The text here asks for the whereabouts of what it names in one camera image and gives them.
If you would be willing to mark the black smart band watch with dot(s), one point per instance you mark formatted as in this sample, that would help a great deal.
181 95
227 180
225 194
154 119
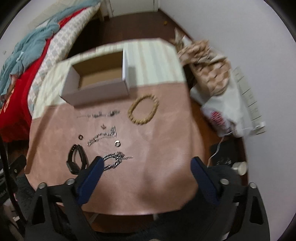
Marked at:
77 160

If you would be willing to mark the checkered quilt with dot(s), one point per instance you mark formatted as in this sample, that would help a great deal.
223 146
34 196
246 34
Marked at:
60 46

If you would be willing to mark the white door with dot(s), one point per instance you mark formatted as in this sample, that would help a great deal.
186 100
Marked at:
125 7

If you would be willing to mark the white cardboard box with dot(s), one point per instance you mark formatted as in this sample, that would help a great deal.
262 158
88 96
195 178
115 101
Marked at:
97 79

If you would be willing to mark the small white jar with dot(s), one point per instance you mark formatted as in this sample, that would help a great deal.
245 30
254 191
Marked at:
240 168

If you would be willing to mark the red blanket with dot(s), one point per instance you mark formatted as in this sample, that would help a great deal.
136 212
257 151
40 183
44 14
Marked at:
15 117

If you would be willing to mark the teal blanket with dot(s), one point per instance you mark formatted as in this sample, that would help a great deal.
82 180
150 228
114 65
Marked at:
30 48

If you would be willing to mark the white power strip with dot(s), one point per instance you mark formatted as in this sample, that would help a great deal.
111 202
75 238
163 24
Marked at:
250 103

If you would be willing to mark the white plastic bag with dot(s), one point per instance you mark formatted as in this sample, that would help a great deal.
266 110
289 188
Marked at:
225 111

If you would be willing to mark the pink and striped table cloth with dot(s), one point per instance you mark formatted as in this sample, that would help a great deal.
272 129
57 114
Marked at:
154 128

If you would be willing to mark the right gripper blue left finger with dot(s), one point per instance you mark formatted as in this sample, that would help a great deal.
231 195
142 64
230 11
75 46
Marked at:
88 179

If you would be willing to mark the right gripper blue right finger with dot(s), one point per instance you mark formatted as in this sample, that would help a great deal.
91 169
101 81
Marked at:
207 180

